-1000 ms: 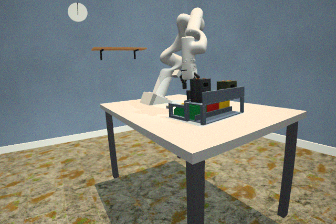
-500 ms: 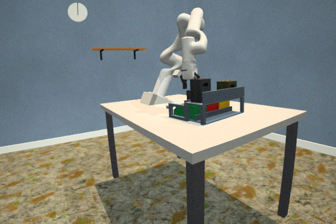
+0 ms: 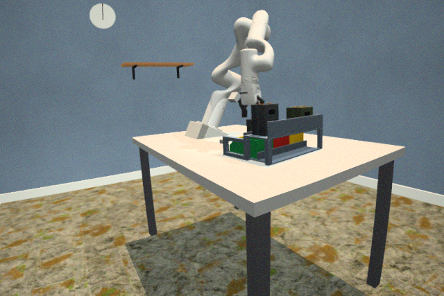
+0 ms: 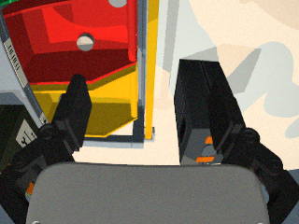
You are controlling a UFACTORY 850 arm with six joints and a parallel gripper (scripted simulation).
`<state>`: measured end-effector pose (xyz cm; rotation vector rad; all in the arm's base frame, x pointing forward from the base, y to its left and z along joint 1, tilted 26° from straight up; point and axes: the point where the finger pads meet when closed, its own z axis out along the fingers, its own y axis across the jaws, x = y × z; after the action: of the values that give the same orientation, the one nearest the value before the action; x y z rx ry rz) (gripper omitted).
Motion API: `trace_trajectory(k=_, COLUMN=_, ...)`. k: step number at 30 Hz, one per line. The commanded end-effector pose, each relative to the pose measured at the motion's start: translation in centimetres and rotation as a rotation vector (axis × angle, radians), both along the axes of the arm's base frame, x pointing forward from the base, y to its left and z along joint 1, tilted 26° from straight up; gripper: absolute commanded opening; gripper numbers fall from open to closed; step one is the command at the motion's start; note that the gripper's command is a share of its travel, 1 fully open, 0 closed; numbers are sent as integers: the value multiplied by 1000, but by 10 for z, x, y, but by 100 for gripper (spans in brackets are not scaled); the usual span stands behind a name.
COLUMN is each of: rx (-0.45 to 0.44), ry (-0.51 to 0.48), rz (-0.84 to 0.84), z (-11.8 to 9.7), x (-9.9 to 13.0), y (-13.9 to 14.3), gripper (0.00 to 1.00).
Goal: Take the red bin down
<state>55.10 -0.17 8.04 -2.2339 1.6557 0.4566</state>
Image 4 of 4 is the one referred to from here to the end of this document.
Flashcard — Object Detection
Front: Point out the dark grey metal shelf rack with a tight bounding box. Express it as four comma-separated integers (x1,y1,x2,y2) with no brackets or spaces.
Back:
0,0,156,149

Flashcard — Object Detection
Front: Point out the yellow vertical bar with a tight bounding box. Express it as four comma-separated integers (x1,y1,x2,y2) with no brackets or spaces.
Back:
146,0,159,139

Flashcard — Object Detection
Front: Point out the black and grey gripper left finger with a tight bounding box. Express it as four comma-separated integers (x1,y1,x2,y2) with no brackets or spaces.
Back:
0,74,92,224

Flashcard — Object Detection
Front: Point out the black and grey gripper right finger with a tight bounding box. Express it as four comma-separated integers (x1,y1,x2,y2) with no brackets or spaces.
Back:
206,77,299,224

